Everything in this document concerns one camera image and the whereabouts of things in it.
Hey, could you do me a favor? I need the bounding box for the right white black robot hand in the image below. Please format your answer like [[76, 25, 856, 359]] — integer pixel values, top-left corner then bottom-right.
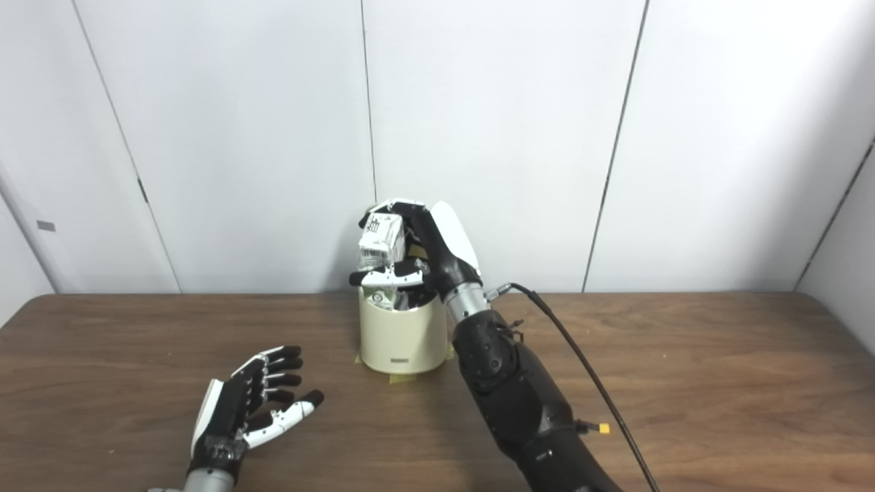
[[349, 199, 483, 305]]

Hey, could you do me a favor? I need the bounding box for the white green milk carton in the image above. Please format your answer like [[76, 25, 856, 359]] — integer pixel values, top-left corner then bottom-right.
[[358, 213, 407, 312]]

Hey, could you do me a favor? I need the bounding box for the cream-colored plastic bin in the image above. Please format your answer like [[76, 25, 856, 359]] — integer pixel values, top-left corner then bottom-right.
[[358, 284, 448, 374]]

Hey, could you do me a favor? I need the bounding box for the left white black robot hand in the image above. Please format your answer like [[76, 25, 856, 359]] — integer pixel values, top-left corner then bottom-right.
[[187, 346, 325, 479]]

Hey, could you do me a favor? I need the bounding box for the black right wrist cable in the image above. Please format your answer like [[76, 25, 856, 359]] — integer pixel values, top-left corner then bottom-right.
[[485, 282, 660, 492]]

